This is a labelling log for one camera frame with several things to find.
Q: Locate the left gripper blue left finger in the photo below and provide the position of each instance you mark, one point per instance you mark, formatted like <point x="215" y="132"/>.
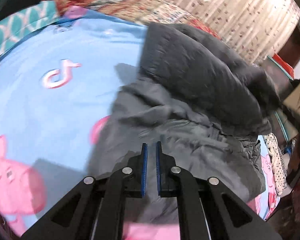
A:
<point x="144" y="153"/>

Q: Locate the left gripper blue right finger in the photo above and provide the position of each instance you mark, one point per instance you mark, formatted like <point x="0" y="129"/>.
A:
<point x="158" y="151"/>

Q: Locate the blue Peppa Pig bedsheet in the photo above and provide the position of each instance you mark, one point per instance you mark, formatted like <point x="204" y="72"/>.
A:
<point x="57" y="89"/>

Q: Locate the white polka-dot cloth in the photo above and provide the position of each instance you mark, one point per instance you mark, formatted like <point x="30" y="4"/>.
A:
<point x="277" y="163"/>

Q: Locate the stacked storage boxes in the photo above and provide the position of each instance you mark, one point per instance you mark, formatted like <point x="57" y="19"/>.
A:
<point x="283" y="130"/>

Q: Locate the beige leaf-pattern curtain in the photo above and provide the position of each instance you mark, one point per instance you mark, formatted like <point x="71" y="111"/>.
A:
<point x="255" y="29"/>

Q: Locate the teal wave-pattern pillow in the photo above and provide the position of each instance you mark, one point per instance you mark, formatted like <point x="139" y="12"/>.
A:
<point x="15" y="27"/>

